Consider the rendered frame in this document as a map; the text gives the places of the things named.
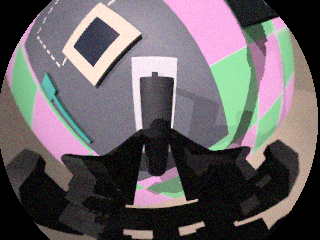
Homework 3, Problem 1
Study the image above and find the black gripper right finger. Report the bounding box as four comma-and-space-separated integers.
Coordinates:
169, 128, 251, 201

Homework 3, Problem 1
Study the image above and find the white square tile with dark blue centre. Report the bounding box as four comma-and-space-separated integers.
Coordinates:
61, 3, 141, 87

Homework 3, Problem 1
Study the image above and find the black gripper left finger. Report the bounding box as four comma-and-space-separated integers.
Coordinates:
60, 129, 144, 205

